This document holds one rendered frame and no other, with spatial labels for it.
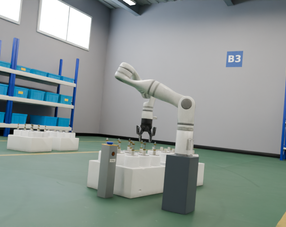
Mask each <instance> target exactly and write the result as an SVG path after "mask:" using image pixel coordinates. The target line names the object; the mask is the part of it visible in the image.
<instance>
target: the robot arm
mask: <svg viewBox="0 0 286 227"><path fill-rule="evenodd" d="M131 77H132V80H131V79H130V78H131ZM115 78H116V79H117V80H118V81H120V82H123V83H125V84H127V85H130V86H132V87H135V89H136V90H138V91H139V92H140V94H141V96H142V97H143V98H145V99H149V101H148V102H144V104H143V112H142V118H141V125H140V126H139V125H137V126H136V134H138V135H139V141H141V140H142V133H143V132H148V133H149V142H151V141H152V136H155V133H156V127H153V126H152V120H153V119H155V120H156V119H157V117H154V116H153V106H154V103H155V100H156V99H159V100H162V101H164V102H167V103H170V104H172V105H174V106H175V107H177V108H178V116H177V120H178V123H177V133H176V144H175V155H177V156H185V157H192V155H193V144H194V140H193V129H194V112H195V108H196V102H195V100H194V99H193V98H192V97H190V96H183V95H181V94H178V93H176V92H174V91H173V90H171V89H170V88H169V87H167V86H165V85H164V84H162V83H160V82H158V81H156V80H153V79H148V80H142V79H141V78H140V76H139V75H138V73H137V72H136V71H135V69H134V68H133V67H132V66H131V65H130V64H128V63H124V62H123V63H121V64H120V66H119V68H118V70H117V71H116V73H115ZM140 128H141V131H140V132H139V129H140ZM151 129H153V131H152V132H151Z"/></svg>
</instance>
